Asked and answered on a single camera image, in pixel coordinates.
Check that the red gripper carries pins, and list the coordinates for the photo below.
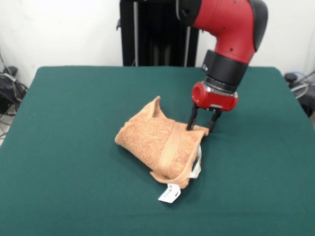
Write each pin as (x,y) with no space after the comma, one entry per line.
(219,101)

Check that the orange terry towel with tags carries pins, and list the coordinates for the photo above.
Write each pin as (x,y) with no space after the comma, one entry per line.
(147,142)

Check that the dark green table cloth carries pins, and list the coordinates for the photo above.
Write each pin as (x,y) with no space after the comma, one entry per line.
(73,147)

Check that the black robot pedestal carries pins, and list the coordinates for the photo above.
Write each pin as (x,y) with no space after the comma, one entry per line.
(152,32)

